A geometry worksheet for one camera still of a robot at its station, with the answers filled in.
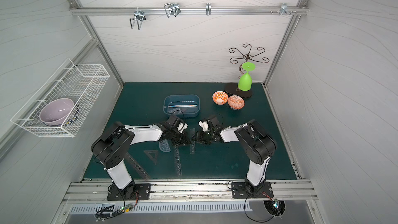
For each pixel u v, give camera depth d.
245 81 0.90
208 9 0.78
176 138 0.80
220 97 1.11
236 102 1.08
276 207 0.72
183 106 1.08
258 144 0.50
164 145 0.89
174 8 0.76
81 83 0.78
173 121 0.76
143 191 0.74
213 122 0.77
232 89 1.16
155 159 0.84
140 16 0.78
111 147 0.47
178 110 1.04
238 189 0.73
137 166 0.81
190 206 0.70
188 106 1.08
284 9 0.77
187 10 0.79
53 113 0.63
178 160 0.84
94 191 0.75
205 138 0.83
